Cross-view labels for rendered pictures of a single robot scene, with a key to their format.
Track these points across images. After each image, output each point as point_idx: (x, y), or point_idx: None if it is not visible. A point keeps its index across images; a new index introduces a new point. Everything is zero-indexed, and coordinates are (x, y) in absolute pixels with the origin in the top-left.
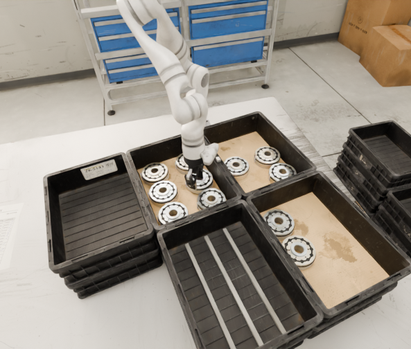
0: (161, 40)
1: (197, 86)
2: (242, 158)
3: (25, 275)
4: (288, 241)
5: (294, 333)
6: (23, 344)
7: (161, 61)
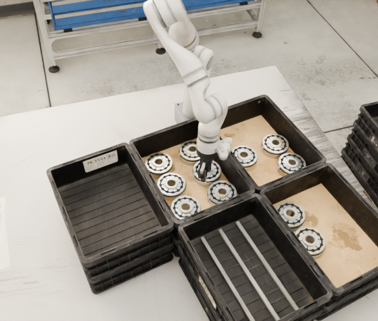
0: (176, 34)
1: None
2: (250, 148)
3: (30, 274)
4: (300, 232)
5: (308, 307)
6: None
7: (187, 66)
